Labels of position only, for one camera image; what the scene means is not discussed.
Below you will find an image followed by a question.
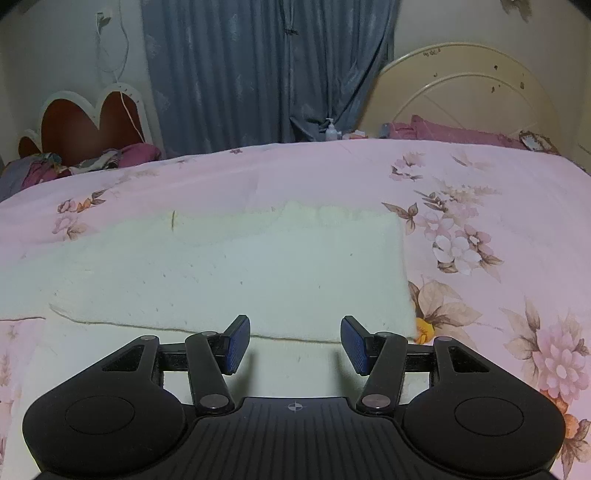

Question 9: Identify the patterned clothes pile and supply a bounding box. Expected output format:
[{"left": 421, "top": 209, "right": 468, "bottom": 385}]
[{"left": 21, "top": 148, "right": 124, "bottom": 188}]

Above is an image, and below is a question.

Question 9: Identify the cream round headboard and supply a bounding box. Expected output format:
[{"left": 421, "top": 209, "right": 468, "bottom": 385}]
[{"left": 358, "top": 42, "right": 561, "bottom": 155}]

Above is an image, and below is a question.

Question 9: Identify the white towel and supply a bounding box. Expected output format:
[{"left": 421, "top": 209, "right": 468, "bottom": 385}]
[{"left": 0, "top": 199, "right": 419, "bottom": 407}]

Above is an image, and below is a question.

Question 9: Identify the blue-grey curtain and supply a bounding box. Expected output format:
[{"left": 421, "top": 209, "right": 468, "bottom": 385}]
[{"left": 141, "top": 0, "right": 400, "bottom": 158}]

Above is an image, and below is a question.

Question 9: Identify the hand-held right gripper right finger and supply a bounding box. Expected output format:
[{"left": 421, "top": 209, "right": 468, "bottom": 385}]
[{"left": 340, "top": 316, "right": 492, "bottom": 418}]

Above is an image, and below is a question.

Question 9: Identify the red heart-shaped headboard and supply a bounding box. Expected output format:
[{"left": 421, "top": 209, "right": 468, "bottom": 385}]
[{"left": 18, "top": 83, "right": 155, "bottom": 167}]

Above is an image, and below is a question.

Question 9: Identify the pink pillow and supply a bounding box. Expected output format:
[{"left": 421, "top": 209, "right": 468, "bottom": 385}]
[{"left": 390, "top": 114, "right": 527, "bottom": 149}]

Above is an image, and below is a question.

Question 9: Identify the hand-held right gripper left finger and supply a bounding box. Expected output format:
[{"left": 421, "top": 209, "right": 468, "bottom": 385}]
[{"left": 98, "top": 315, "right": 252, "bottom": 416}]

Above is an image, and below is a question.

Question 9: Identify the magenta cloth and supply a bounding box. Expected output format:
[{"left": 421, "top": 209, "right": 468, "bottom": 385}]
[{"left": 121, "top": 143, "right": 162, "bottom": 163}]

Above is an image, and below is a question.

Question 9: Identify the pink floral bedsheet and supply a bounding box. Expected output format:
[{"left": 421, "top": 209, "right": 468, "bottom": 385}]
[{"left": 0, "top": 138, "right": 591, "bottom": 480}]

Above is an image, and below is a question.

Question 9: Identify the white cable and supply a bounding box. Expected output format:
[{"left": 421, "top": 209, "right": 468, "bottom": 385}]
[{"left": 95, "top": 9, "right": 148, "bottom": 144}]

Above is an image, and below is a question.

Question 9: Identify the grey cloth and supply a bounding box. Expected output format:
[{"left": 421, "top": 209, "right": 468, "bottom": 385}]
[{"left": 0, "top": 159, "right": 29, "bottom": 201}]

